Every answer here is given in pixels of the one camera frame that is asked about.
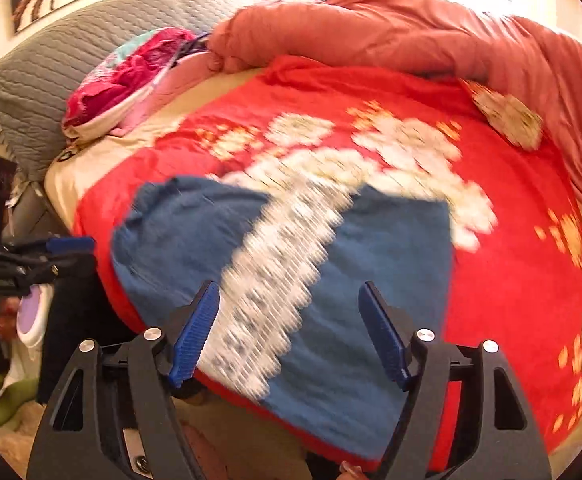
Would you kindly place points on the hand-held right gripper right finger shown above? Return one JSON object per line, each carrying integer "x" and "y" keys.
{"x": 383, "y": 335}

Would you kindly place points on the beige fluffy rug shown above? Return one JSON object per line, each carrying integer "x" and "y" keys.
{"x": 16, "y": 435}

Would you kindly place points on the red floral blanket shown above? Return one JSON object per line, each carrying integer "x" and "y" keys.
{"x": 511, "y": 285}

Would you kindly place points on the magenta clothes pile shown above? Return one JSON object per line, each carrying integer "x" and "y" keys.
{"x": 106, "y": 95}

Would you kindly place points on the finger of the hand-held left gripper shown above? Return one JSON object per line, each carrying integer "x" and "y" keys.
{"x": 68, "y": 245}
{"x": 66, "y": 265}

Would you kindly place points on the salmon pink quilt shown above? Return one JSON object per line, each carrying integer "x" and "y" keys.
{"x": 371, "y": 30}

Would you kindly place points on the grey quilted pillow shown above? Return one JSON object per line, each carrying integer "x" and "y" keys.
{"x": 71, "y": 60}

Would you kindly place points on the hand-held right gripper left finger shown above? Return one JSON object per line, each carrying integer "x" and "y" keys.
{"x": 196, "y": 335}

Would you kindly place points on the blue denim pants lace trim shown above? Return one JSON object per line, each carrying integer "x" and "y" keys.
{"x": 396, "y": 245}

